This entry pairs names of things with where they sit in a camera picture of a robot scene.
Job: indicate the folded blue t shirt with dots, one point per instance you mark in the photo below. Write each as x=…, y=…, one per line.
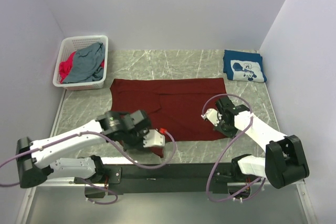
x=243, y=66

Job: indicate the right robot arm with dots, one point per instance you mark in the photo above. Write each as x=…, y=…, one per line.
x=284, y=161

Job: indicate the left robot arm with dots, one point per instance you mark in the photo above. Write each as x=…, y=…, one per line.
x=37, y=159

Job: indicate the black base beam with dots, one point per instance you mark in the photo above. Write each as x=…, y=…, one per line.
x=172, y=178

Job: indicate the white plastic laundry basket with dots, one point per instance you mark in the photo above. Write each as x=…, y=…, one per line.
x=72, y=44

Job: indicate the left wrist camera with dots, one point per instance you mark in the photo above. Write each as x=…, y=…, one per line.
x=154, y=139

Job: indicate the grey blue t shirt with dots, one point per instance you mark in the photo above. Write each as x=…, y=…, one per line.
x=97, y=49

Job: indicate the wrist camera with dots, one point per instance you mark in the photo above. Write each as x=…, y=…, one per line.
x=154, y=139
x=212, y=116

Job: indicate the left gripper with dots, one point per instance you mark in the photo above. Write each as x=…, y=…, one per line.
x=135, y=140

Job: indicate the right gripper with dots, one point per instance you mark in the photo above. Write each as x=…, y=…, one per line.
x=225, y=127

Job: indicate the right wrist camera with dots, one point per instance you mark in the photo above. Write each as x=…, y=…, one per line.
x=212, y=116

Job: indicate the dark red t shirt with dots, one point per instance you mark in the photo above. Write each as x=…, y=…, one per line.
x=175, y=105

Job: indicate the aluminium rail frame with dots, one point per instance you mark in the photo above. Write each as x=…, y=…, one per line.
x=68, y=200

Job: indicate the pink red t shirt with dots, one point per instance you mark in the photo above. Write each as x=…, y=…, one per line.
x=65, y=68

